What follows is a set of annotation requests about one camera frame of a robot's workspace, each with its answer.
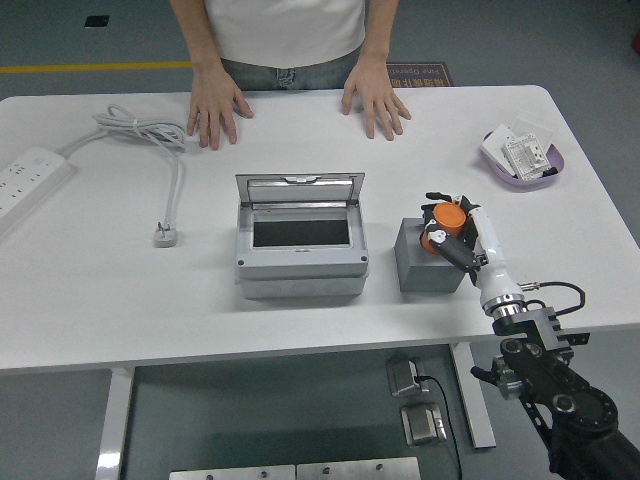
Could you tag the person's right hand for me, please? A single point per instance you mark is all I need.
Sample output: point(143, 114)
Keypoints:
point(215, 105)

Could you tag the person's left hand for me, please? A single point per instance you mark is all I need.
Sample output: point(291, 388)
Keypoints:
point(375, 97)

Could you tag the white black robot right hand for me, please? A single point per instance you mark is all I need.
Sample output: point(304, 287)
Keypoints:
point(492, 245)

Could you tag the orange cylindrical battery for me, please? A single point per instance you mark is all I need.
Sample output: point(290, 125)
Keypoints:
point(447, 217)

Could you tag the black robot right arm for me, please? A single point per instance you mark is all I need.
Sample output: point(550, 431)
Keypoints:
point(575, 400)

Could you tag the metal floor socket box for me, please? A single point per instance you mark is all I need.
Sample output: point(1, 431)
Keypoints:
point(402, 377)
point(422, 425)

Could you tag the dark floor sign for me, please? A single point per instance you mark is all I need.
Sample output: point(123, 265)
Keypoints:
point(425, 75)

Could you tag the purple plastic tray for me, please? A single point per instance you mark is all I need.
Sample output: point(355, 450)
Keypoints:
point(525, 184)

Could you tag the grey cube holder block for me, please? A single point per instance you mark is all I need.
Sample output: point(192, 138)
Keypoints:
point(425, 272)

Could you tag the small black part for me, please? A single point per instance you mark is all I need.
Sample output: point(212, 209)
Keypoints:
point(550, 172)

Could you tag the white socket module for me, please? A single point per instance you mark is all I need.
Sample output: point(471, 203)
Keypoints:
point(525, 157)

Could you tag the person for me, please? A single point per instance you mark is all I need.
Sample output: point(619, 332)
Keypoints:
point(285, 30)

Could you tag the yellow floor tape line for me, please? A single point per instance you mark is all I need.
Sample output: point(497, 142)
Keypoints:
point(100, 67)

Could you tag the black table control panel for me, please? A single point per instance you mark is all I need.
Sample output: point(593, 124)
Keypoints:
point(582, 338)

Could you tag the black floor outlet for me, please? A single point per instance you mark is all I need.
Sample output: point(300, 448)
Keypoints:
point(96, 21)

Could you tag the white table leg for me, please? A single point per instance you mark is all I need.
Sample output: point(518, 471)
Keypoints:
point(114, 425)
point(475, 400)

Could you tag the white power strip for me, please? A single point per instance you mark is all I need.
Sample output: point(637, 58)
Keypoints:
point(25, 175)

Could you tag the grey metal plate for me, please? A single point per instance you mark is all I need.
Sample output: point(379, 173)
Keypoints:
point(232, 473)
point(357, 470)

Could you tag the grey plastic enclosure box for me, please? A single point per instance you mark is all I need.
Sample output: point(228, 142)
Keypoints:
point(300, 272)

